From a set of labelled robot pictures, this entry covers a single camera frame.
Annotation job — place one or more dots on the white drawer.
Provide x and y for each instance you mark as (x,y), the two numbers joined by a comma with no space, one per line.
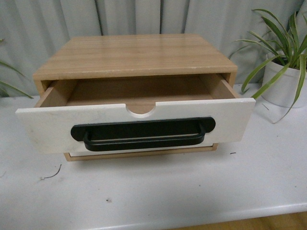
(109,100)
(179,149)

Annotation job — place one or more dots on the wooden drawer cabinet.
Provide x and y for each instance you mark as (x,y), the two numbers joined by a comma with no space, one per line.
(132,56)

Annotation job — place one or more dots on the white plant pot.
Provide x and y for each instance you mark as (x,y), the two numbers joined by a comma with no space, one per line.
(282,93)

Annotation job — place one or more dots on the green striped spider plant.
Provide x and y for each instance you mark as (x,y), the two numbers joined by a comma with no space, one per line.
(283,47)

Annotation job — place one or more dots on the green plant leaves left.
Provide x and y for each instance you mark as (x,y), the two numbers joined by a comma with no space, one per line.
(14,79)

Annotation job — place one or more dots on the black drawer handle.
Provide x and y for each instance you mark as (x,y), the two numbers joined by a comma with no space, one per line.
(135,135)

